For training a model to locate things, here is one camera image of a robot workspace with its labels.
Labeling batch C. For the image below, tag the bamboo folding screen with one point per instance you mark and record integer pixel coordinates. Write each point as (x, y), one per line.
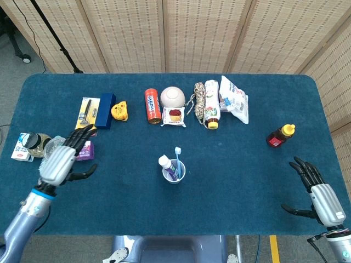
(192, 35)

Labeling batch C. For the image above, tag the beige upturned bowl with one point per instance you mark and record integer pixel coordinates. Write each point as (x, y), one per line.
(172, 97)

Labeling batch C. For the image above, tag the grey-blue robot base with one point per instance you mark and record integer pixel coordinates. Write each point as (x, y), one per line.
(170, 249)

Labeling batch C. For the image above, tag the white blue carton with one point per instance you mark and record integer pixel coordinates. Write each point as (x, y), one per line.
(19, 152)

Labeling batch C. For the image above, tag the pale green spiral comb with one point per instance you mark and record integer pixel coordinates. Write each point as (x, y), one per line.
(42, 164)

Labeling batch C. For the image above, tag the white plastic bag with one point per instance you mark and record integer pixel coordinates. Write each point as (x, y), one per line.
(235, 101)

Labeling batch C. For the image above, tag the navy blue box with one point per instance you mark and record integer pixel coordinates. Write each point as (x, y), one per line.
(105, 111)

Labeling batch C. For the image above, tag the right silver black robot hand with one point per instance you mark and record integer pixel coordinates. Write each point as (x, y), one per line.
(327, 204)

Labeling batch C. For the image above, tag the glass jar black lid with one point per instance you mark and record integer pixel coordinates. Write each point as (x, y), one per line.
(31, 139)

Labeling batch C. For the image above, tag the razor in yellow blister pack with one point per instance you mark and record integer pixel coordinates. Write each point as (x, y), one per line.
(86, 109)

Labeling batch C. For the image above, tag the purple toothpaste tube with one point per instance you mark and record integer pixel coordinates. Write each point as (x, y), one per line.
(163, 161)

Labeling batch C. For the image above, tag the tea bottle yellow cap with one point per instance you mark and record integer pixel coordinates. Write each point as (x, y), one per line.
(211, 104)

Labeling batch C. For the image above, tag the teal table cloth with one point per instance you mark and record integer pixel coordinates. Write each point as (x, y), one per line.
(219, 197)

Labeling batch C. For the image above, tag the clear plastic container with clips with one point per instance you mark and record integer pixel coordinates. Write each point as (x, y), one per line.
(52, 143)

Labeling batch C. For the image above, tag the black tripod stand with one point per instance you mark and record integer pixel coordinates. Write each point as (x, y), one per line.
(55, 38)

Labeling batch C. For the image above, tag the purple cardboard box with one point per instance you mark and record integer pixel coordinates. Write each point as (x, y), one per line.
(89, 152)

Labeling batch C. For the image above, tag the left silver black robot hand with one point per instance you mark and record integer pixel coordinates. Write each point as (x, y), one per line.
(59, 164)

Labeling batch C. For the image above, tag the black wheeled chair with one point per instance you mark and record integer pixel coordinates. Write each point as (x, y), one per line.
(26, 58)

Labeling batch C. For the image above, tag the orange drink can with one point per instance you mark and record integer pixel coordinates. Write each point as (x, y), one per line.
(152, 105)

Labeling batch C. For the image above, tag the yellow toy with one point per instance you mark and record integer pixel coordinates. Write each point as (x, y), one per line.
(119, 111)

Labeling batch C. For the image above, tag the light blue toothbrush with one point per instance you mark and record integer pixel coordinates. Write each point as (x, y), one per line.
(178, 161)

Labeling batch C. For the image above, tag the white snack packet red cake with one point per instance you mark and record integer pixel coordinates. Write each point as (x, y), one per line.
(174, 116)

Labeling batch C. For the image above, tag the honey bottle yellow cap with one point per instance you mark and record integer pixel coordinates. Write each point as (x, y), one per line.
(278, 135)

